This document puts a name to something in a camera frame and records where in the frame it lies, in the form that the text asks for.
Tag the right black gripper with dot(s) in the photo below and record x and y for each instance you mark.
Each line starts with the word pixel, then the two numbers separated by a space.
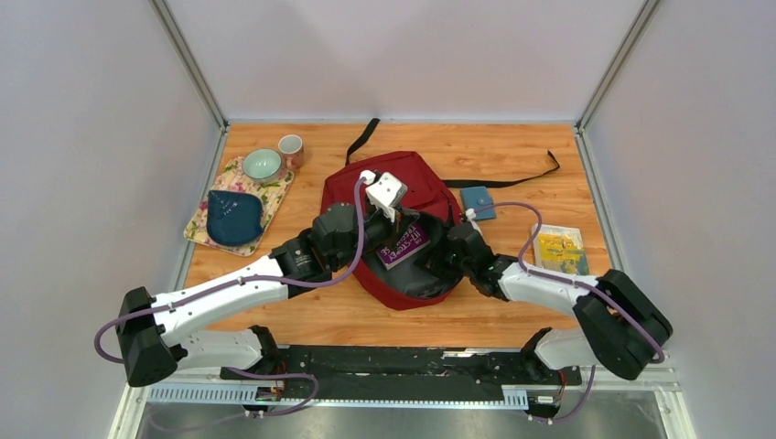
pixel 434 265

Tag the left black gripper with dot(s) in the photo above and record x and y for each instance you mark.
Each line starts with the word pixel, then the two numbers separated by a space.
pixel 399 226

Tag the purple treehouse book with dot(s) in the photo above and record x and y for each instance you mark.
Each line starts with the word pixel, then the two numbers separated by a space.
pixel 411 242

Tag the red backpack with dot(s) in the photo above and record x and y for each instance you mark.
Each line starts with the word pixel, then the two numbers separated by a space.
pixel 408 285

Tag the yellow picture book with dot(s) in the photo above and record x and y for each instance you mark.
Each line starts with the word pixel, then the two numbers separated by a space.
pixel 560 249

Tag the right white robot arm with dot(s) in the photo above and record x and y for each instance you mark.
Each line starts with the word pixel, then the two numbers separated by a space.
pixel 619 327

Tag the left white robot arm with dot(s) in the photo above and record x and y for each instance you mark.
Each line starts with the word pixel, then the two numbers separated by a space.
pixel 163 333

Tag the blue card wallet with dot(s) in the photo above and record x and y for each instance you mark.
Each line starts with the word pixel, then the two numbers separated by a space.
pixel 478 198

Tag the pink ceramic mug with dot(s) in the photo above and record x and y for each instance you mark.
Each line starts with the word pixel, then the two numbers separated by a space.
pixel 291 148

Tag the light green ceramic bowl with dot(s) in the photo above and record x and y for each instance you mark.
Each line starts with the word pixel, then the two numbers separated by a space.
pixel 263 165

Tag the dark blue leaf plate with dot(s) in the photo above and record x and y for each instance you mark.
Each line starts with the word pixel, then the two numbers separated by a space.
pixel 233 218

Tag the floral fabric tray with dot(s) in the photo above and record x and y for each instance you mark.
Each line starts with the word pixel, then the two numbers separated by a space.
pixel 232 178

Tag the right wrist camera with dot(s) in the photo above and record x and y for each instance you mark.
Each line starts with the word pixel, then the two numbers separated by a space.
pixel 471 217

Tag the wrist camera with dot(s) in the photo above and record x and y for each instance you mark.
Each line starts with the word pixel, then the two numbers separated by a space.
pixel 384 191
pixel 471 217

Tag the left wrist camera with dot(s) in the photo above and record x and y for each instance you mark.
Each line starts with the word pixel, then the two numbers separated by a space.
pixel 384 191

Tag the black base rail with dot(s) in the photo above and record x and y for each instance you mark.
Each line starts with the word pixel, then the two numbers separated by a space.
pixel 409 375

